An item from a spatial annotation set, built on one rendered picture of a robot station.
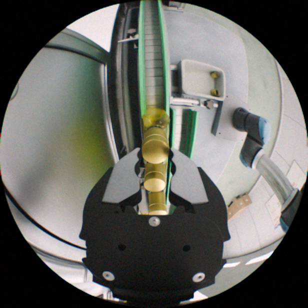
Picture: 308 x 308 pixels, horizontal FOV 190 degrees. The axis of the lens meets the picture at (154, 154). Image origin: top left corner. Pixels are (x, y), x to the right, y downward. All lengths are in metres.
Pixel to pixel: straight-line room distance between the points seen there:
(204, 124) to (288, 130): 3.36
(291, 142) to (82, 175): 3.77
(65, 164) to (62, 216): 0.08
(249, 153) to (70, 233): 0.62
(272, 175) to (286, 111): 3.40
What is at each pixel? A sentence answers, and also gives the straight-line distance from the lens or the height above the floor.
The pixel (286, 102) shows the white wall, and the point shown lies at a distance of 3.87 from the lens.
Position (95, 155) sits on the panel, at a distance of 0.22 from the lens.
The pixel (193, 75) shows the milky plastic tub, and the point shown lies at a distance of 0.54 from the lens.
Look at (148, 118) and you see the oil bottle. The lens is 0.18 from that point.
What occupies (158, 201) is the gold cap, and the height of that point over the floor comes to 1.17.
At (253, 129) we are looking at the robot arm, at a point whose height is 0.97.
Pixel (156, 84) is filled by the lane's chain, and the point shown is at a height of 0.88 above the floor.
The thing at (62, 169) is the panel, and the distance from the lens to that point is 0.16.
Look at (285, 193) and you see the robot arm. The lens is 0.47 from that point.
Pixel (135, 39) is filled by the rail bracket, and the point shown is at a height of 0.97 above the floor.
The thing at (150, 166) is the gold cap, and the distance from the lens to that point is 0.17.
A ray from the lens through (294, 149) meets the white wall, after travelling 3.64.
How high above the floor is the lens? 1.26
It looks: 58 degrees down
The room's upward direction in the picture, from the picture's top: 178 degrees counter-clockwise
